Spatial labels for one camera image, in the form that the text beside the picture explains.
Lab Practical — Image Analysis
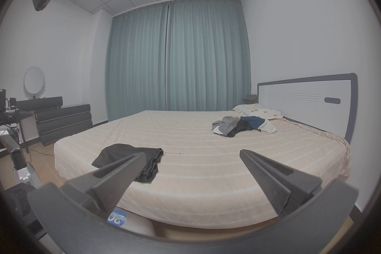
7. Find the pile of clothes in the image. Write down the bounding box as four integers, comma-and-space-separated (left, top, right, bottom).
211, 115, 277, 138

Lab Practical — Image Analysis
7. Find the black cable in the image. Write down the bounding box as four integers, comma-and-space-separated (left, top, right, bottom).
28, 148, 56, 156

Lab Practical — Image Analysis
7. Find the black T-shirt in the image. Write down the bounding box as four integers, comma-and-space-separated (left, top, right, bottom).
91, 143, 164, 184

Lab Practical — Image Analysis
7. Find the black chest of drawers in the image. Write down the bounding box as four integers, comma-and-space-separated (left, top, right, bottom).
34, 103, 93, 147

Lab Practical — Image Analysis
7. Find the round white mirror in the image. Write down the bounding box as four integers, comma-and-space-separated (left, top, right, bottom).
24, 66, 46, 99

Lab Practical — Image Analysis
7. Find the white printed pillow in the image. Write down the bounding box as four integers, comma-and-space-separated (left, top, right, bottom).
232, 103, 285, 120

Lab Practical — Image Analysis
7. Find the bed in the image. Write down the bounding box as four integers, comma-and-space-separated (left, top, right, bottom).
54, 73, 359, 230

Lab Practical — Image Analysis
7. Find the blue-green curtain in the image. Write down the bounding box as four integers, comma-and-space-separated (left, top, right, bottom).
105, 4, 171, 123
165, 0, 252, 112

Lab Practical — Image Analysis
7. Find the black camera rig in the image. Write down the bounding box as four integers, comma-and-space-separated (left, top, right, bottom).
0, 89, 34, 128

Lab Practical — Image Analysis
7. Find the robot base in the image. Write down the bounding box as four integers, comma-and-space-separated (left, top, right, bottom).
6, 184, 156, 237

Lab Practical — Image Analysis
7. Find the black dressing table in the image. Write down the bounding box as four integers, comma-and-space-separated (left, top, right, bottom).
14, 96, 64, 154

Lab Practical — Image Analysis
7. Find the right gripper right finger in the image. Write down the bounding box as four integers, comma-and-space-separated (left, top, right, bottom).
240, 149, 322, 216

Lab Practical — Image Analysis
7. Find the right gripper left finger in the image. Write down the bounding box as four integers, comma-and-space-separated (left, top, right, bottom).
61, 152, 147, 214

